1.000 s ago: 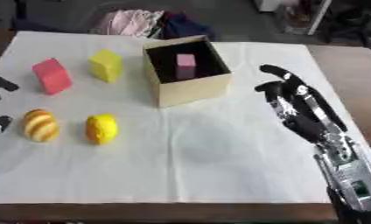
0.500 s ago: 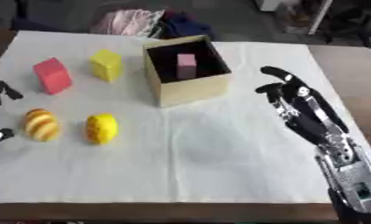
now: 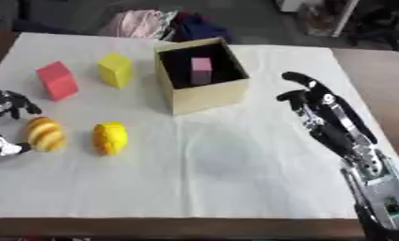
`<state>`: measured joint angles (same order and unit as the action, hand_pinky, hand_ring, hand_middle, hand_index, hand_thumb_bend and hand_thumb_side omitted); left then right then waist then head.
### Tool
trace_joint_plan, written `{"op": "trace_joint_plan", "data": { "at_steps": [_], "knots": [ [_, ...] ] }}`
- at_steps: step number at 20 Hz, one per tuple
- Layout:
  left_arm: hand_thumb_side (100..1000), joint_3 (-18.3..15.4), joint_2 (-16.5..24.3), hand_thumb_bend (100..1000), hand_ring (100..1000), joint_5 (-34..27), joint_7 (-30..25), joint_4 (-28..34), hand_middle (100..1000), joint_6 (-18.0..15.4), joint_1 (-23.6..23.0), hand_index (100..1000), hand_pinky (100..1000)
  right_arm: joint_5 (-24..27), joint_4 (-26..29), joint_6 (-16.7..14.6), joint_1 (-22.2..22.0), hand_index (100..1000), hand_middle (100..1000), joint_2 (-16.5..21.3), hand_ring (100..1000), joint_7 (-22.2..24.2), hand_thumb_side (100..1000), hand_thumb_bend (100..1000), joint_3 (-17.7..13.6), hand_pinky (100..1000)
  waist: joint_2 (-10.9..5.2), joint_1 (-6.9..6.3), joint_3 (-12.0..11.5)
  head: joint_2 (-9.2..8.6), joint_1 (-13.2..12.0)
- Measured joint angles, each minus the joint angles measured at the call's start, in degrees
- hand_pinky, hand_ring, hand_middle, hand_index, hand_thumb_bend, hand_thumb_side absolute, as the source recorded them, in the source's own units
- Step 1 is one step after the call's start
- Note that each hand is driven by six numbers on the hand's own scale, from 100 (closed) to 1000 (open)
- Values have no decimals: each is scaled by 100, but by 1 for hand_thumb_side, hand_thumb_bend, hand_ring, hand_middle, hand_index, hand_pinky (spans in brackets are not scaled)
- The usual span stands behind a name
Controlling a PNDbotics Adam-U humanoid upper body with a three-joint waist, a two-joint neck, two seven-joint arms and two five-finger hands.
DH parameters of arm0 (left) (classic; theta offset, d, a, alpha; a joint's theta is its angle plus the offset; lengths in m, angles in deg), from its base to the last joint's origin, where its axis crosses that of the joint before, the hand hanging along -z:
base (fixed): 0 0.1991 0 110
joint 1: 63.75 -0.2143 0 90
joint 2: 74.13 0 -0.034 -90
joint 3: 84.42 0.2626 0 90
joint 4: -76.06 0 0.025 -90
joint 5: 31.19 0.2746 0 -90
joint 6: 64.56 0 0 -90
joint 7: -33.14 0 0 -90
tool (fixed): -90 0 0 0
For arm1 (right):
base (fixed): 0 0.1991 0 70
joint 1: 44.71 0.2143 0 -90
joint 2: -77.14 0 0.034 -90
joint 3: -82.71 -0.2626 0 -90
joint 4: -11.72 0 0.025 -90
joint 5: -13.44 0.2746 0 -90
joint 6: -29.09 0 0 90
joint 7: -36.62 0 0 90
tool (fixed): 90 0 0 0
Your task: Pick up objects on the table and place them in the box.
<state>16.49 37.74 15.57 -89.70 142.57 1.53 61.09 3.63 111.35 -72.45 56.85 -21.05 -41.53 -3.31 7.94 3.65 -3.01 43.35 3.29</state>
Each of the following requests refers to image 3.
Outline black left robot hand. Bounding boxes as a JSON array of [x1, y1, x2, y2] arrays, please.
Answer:
[[0, 88, 45, 159]]

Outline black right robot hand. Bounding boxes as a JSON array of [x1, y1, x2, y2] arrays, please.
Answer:
[[275, 71, 381, 162]]

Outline tan cardboard box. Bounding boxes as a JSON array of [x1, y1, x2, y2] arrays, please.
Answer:
[[153, 37, 251, 116]]

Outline orange striped toy bread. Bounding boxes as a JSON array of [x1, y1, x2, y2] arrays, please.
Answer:
[[24, 116, 68, 153]]

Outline red block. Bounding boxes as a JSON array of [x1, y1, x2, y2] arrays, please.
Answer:
[[35, 60, 81, 103]]

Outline yellow toy fruit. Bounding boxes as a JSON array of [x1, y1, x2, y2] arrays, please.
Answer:
[[92, 121, 131, 156]]

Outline yellow block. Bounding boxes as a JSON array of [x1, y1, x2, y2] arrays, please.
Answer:
[[95, 52, 136, 89]]

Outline pink block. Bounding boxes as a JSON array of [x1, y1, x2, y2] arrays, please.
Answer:
[[189, 56, 215, 87]]

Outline dark blue bag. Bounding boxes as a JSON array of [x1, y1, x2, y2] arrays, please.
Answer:
[[169, 12, 234, 44]]

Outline pink cloth bundle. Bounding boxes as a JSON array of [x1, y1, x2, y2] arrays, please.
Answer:
[[99, 8, 179, 40]]

